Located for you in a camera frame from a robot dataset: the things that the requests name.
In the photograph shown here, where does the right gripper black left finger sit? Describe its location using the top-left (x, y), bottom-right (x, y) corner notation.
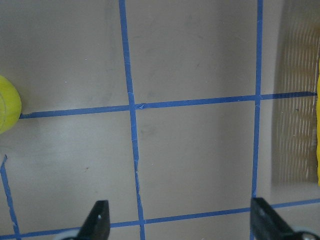
top-left (77, 200), bottom-right (110, 240)

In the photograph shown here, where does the yellow tape roll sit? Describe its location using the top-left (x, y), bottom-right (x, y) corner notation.
top-left (0, 75), bottom-right (22, 134)

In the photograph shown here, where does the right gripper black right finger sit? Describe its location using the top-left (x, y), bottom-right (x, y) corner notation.
top-left (250, 197), bottom-right (300, 240)

